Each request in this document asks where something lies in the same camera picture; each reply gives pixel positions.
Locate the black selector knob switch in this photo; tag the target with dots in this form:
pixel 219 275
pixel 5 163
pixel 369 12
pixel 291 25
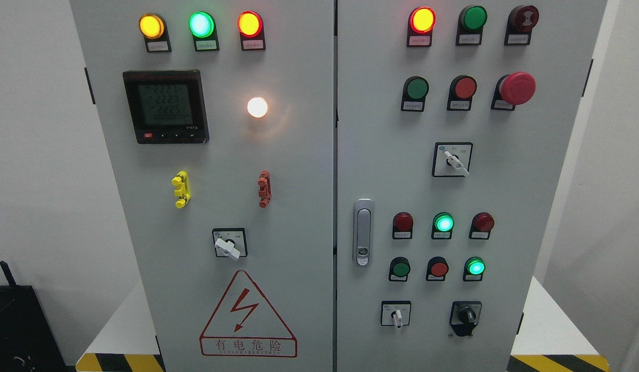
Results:
pixel 464 317

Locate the red terminal connector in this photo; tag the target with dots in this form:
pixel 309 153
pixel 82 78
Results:
pixel 264 192

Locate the dark red indicator left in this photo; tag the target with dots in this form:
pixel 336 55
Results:
pixel 402 226

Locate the dark red indicator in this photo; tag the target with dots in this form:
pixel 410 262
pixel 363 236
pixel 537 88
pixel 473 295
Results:
pixel 402 226
pixel 481 226

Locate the white glowing indicator light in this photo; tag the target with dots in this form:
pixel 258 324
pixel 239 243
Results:
pixel 257 107

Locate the green push button lower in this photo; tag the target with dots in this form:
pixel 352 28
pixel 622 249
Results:
pixel 399 269

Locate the grey left cabinet door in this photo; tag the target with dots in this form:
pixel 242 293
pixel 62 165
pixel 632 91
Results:
pixel 290 242

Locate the grey cabinet door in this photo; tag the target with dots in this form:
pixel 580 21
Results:
pixel 386 155
pixel 290 242

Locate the green lit indicator middle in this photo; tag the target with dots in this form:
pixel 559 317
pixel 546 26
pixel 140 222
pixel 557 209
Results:
pixel 442 226

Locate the green push button upper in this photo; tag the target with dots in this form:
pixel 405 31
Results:
pixel 414 93

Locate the yellow terminal connector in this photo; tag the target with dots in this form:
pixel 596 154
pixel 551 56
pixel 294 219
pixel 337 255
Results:
pixel 181 189

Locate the red push button lower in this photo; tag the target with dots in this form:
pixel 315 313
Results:
pixel 437 269

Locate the red push button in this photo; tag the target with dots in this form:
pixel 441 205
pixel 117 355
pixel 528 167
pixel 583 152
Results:
pixel 461 92
pixel 437 269

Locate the grey right cabinet door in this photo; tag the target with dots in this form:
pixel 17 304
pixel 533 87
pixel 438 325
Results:
pixel 386 155

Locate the red electrical danger sticker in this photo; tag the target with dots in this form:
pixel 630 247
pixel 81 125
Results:
pixel 245 324

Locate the dark red indicator right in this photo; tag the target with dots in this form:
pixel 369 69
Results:
pixel 481 226

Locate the black digital power meter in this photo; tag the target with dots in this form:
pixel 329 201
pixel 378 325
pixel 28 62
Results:
pixel 167 106

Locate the red push button upper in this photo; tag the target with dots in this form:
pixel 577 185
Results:
pixel 461 92

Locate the green lit push button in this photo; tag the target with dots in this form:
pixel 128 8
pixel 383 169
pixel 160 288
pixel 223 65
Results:
pixel 474 268

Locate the red-orange indicator light left door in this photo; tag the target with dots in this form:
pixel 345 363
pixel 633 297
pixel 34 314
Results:
pixel 251 31

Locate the red lit indicator right door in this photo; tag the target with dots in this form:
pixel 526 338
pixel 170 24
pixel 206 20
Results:
pixel 421 22

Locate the green indicator light top left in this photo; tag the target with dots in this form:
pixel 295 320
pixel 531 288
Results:
pixel 204 32

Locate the red emergency stop button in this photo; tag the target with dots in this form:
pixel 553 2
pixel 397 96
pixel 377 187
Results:
pixel 512 90

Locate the green unlit indicator top right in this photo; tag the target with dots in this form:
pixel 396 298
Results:
pixel 470 25

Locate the yellow indicator light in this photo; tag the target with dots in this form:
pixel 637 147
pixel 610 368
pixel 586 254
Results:
pixel 155 32

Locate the dark red buzzer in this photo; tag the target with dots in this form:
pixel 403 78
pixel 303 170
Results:
pixel 521 21

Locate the black box with antenna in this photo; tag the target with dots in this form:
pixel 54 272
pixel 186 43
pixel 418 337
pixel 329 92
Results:
pixel 26 340

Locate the silver door handle lock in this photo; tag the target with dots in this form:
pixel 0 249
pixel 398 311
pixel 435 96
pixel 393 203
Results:
pixel 362 224

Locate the white rotary switch left door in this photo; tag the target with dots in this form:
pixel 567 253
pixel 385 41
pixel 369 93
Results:
pixel 230 242

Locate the white rotary switch upper right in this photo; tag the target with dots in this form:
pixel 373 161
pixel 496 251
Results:
pixel 452 159

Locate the white rotary switch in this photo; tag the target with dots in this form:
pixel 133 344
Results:
pixel 452 159
pixel 395 314

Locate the white rotary switch lower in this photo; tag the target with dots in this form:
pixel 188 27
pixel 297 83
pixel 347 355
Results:
pixel 395 314

